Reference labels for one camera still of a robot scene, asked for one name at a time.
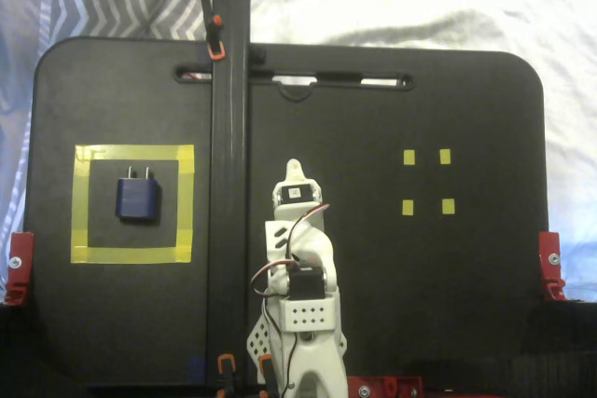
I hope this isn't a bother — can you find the orange black spring clamp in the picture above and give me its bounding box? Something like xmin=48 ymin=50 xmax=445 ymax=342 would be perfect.
xmin=216 ymin=353 xmax=238 ymax=398
xmin=199 ymin=0 xmax=227 ymax=62
xmin=257 ymin=353 xmax=276 ymax=398

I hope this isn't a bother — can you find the yellow tape square outline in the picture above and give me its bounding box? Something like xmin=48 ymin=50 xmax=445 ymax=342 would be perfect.
xmin=69 ymin=144 xmax=196 ymax=265

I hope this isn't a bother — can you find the blue white charger block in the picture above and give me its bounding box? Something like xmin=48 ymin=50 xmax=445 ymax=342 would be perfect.
xmin=115 ymin=164 xmax=162 ymax=225

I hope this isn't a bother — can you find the black backdrop board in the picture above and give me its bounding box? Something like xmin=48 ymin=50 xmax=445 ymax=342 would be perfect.
xmin=0 ymin=299 xmax=597 ymax=398

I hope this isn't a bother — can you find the black flat beam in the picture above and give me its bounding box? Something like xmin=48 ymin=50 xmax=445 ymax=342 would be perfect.
xmin=206 ymin=0 xmax=254 ymax=392

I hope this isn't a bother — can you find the red mast base bracket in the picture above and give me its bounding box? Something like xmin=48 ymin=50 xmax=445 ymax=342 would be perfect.
xmin=347 ymin=374 xmax=424 ymax=398

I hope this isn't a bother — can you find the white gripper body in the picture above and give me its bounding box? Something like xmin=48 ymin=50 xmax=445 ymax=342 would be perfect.
xmin=271 ymin=177 xmax=325 ymax=223

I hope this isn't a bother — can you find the red plastic clamp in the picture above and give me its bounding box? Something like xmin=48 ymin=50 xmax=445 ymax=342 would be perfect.
xmin=3 ymin=231 xmax=36 ymax=306
xmin=537 ymin=231 xmax=568 ymax=302

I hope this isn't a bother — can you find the blue tape piece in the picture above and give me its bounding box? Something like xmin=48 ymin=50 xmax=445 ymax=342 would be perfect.
xmin=187 ymin=355 xmax=206 ymax=383

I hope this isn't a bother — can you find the red black servo cable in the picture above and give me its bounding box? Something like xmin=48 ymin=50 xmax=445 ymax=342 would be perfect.
xmin=249 ymin=258 xmax=299 ymax=299
xmin=286 ymin=203 xmax=331 ymax=262

